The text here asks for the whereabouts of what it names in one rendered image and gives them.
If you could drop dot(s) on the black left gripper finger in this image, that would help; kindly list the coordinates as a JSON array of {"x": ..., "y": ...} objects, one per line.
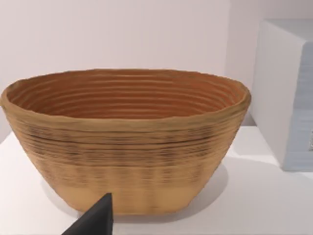
[{"x": 97, "y": 218}]

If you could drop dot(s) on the brown woven basket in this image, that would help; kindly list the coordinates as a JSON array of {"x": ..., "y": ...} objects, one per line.
[{"x": 127, "y": 151}]

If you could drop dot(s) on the pale blue-grey box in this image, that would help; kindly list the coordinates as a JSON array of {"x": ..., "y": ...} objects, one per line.
[{"x": 281, "y": 98}]

